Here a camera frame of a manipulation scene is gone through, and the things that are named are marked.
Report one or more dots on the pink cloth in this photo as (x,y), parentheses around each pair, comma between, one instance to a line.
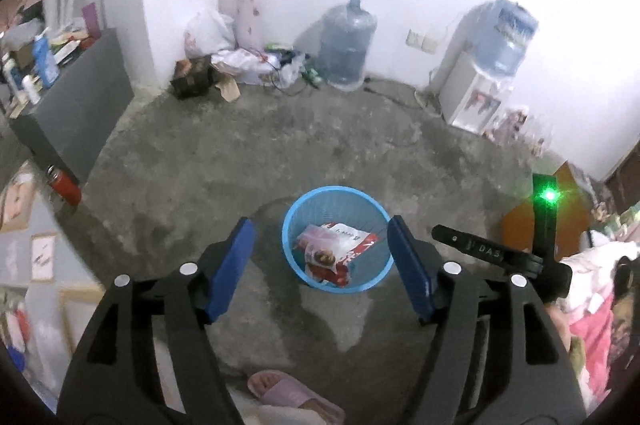
(595,330)

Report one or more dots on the clear bag with red print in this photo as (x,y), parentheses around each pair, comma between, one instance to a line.
(345,237)

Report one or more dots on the fruit print tablecloth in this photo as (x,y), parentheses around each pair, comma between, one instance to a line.
(45,275)

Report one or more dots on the orange wooden board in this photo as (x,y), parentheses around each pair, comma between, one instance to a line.
(520,225)

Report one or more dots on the red flask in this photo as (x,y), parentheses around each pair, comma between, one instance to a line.
(65,185)

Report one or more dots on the red snack bag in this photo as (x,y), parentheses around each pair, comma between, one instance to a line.
(327,267)

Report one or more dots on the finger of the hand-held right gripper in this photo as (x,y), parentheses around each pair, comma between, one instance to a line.
(485,249)

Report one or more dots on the small white bottle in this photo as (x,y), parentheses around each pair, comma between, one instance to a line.
(31,90)

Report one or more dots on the tall white bottle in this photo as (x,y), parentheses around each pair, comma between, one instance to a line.
(11,75)

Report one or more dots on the white bag with red print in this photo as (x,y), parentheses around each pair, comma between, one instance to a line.
(207,35)

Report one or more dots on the large blue water jug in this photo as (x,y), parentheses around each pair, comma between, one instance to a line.
(347,45)

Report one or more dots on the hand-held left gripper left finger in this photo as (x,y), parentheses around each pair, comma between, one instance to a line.
(232,270)

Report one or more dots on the white water dispenser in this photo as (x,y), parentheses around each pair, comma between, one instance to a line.
(470,100)

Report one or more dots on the dispenser water bottle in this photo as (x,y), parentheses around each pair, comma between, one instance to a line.
(505,37)

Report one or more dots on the white paper litter pile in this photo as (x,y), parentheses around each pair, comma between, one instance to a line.
(250,65)

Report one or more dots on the dark brown box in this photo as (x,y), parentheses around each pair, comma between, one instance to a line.
(192,77)

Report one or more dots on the blue detergent bottle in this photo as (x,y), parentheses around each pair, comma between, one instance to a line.
(46,60)

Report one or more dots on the grey cabinet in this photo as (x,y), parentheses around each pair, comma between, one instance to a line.
(75,105)

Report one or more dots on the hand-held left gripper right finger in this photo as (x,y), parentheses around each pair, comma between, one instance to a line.
(410,270)

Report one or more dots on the cardboard piece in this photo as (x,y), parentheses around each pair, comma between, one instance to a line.
(228,90)

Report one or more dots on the green bottle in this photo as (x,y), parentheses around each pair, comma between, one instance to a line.
(312,77)

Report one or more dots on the wall socket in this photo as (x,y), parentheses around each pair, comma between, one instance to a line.
(420,41)

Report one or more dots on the blue mesh waste basket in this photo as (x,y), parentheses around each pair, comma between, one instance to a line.
(370,275)

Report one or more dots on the pink slipper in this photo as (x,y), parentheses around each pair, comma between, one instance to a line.
(290,392)

